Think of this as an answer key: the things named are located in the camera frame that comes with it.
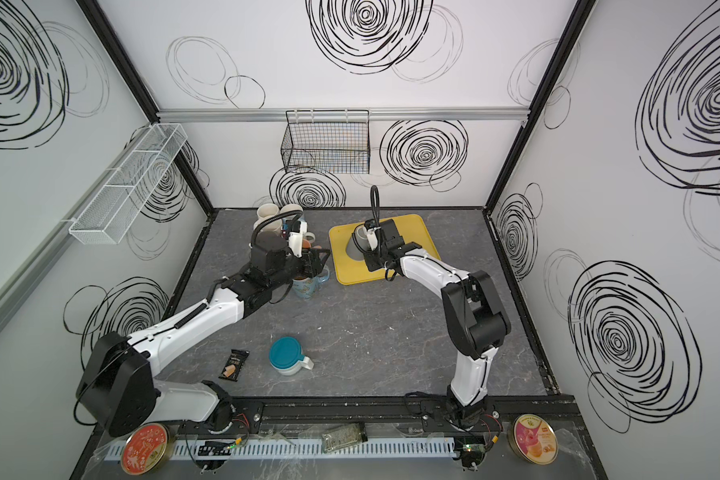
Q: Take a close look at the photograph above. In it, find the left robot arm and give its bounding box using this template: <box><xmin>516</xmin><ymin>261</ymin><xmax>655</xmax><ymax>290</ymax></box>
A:
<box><xmin>75</xmin><ymin>211</ymin><xmax>331</xmax><ymax>437</ymax></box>

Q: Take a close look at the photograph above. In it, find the yellow plastic tray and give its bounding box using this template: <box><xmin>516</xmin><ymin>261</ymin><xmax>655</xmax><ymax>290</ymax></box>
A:
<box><xmin>328</xmin><ymin>214</ymin><xmax>442</xmax><ymax>287</ymax></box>

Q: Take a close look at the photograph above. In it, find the clear plastic box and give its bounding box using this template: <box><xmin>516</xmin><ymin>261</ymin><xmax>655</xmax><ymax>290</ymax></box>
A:
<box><xmin>321</xmin><ymin>422</ymin><xmax>368</xmax><ymax>453</ymax></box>

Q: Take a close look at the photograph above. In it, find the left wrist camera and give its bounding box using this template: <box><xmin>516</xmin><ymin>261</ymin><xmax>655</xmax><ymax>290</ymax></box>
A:
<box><xmin>286</xmin><ymin>219</ymin><xmax>307</xmax><ymax>258</ymax></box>

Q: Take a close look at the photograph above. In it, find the pink round tin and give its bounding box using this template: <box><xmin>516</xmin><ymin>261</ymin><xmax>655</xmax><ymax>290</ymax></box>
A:
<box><xmin>508</xmin><ymin>414</ymin><xmax>559</xmax><ymax>466</ymax></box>

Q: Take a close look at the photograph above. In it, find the light blue mug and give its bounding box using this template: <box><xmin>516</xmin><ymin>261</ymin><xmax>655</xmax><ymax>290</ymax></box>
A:
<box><xmin>279</xmin><ymin>204</ymin><xmax>304</xmax><ymax>220</ymax></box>

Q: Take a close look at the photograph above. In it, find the black wire basket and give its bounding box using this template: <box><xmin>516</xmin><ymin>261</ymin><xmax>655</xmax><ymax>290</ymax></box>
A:
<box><xmin>280</xmin><ymin>109</ymin><xmax>371</xmax><ymax>174</ymax></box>

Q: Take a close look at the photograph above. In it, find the teal lidded cup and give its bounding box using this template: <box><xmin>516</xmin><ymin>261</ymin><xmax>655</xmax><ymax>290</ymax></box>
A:
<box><xmin>268</xmin><ymin>336</ymin><xmax>314</xmax><ymax>376</ymax></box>

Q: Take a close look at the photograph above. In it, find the red round tin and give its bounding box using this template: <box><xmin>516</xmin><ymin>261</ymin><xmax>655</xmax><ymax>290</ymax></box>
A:
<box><xmin>120</xmin><ymin>423</ymin><xmax>174</xmax><ymax>476</ymax></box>

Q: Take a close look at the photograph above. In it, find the white slotted cable duct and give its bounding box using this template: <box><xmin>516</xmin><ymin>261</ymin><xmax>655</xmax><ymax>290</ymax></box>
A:
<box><xmin>169</xmin><ymin>437</ymin><xmax>457</xmax><ymax>461</ymax></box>

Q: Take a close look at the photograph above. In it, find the white wire shelf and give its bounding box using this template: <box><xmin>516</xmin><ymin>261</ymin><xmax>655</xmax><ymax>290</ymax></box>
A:
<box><xmin>68</xmin><ymin>123</ymin><xmax>188</xmax><ymax>245</ymax></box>

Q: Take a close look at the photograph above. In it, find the white mug with ribbed base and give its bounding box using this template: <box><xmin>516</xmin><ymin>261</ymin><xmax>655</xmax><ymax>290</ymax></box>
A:
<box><xmin>254</xmin><ymin>203</ymin><xmax>282</xmax><ymax>231</ymax></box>

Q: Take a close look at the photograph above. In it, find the dark snack packet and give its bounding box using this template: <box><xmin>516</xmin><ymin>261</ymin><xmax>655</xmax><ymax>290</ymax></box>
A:
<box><xmin>218</xmin><ymin>349</ymin><xmax>250</xmax><ymax>382</ymax></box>

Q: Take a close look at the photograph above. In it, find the blue butterfly mug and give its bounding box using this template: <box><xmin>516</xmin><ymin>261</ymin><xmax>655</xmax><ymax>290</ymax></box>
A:
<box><xmin>292</xmin><ymin>267</ymin><xmax>330</xmax><ymax>299</ymax></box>

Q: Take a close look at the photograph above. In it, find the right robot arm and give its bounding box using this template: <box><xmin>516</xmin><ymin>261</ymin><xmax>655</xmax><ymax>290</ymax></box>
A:
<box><xmin>360</xmin><ymin>185</ymin><xmax>511</xmax><ymax>429</ymax></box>

